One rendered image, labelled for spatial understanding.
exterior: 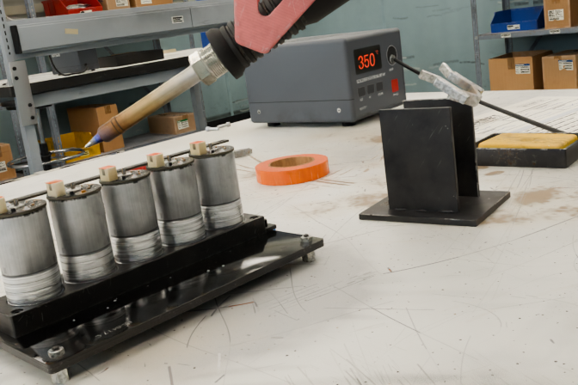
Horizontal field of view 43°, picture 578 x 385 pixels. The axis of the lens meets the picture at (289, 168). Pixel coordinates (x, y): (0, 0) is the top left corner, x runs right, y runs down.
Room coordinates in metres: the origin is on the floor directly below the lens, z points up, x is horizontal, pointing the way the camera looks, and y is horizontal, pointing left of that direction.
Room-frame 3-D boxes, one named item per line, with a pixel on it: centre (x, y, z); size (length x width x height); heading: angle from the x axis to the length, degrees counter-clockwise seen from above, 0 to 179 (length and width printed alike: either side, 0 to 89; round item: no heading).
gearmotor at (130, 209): (0.35, 0.08, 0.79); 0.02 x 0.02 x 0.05
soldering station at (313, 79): (0.86, -0.06, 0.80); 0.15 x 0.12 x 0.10; 49
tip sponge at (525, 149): (0.53, -0.18, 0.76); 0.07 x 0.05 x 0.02; 50
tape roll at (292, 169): (0.58, 0.00, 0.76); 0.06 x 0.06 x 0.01
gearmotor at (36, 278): (0.31, 0.12, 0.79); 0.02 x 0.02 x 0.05
